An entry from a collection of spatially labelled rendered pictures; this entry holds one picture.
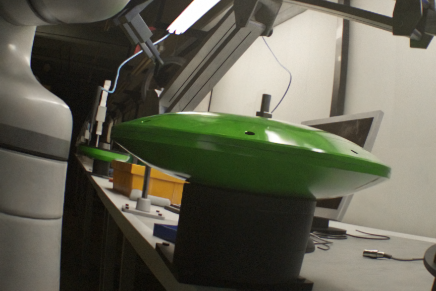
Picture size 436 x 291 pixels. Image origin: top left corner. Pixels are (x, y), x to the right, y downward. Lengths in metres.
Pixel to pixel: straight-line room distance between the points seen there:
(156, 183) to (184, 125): 1.19
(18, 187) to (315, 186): 0.30
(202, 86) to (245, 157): 0.63
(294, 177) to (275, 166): 0.03
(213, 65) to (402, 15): 0.46
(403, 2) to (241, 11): 0.38
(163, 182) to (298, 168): 1.22
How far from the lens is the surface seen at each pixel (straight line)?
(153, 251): 0.68
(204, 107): 4.16
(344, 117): 1.40
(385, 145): 1.84
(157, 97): 1.10
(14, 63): 0.26
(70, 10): 0.23
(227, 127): 0.41
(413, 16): 0.64
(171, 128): 0.41
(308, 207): 0.51
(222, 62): 0.97
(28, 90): 0.22
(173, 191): 1.62
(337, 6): 0.75
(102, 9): 0.24
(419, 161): 1.64
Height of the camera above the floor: 1.03
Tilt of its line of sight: 7 degrees up
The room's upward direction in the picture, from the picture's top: 9 degrees clockwise
